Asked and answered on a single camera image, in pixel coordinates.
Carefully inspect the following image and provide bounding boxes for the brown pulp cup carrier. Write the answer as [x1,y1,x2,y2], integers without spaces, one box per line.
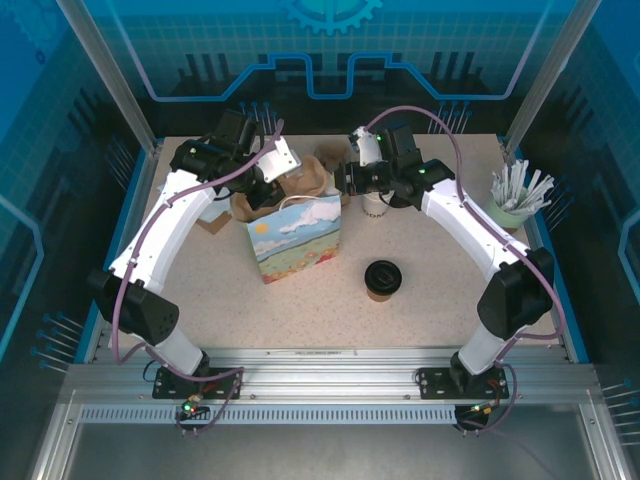
[230,153,342,225]

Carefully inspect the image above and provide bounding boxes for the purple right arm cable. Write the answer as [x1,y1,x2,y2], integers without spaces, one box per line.
[364,106,566,436]

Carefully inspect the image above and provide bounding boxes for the stack of pulp cup carriers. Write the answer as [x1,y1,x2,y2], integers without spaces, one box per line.
[313,143,352,174]

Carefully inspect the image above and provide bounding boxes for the black plastic cup lid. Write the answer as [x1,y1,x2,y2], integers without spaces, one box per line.
[363,258,404,294]

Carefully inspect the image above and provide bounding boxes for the aluminium mounting rail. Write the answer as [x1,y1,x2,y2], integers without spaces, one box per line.
[67,345,599,404]

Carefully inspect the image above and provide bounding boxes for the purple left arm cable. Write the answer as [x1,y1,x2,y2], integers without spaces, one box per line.
[114,117,246,436]

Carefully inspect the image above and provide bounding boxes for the stack of white paper cups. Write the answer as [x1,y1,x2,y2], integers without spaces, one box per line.
[362,192,394,220]

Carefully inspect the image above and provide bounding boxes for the aluminium frame post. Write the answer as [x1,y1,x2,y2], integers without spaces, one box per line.
[503,0,604,151]
[55,0,164,154]

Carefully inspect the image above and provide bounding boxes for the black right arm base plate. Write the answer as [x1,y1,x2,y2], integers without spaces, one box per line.
[417,366,511,401]

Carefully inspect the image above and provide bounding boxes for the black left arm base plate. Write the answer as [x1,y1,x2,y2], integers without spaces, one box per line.
[152,366,245,401]

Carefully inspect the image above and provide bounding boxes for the slotted grey cable duct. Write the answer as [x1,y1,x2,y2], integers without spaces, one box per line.
[79,404,464,426]

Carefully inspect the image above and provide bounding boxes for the white paper napkin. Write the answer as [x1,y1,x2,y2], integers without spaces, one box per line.
[198,203,235,225]

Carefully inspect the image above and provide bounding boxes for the green stick holder cup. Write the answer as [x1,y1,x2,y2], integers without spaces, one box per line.
[487,187,532,235]

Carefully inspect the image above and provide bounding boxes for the small LED connector board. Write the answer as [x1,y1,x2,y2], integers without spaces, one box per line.
[464,399,501,417]
[174,398,211,420]

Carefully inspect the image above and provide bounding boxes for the white wrapped stir stick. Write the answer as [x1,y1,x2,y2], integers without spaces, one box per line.
[519,197,553,217]
[527,172,555,204]
[509,159,529,204]
[491,169,509,204]

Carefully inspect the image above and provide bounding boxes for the brown paper napkin stack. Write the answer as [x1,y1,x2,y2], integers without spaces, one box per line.
[194,213,235,236]

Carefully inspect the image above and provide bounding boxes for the painted paper gift bag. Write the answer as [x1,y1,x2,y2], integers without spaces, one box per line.
[239,192,345,286]

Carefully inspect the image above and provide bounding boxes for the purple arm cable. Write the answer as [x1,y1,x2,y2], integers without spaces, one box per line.
[114,117,246,436]
[364,106,566,436]

